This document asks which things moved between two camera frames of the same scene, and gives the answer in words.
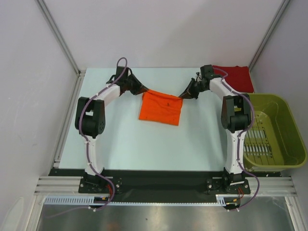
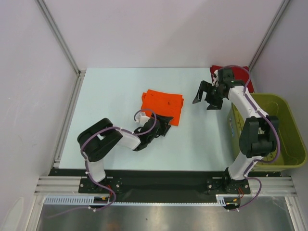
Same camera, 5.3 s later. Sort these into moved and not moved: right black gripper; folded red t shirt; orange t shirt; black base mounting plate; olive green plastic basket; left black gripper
Moved: left black gripper; right black gripper
Not moved: orange t shirt; black base mounting plate; folded red t shirt; olive green plastic basket
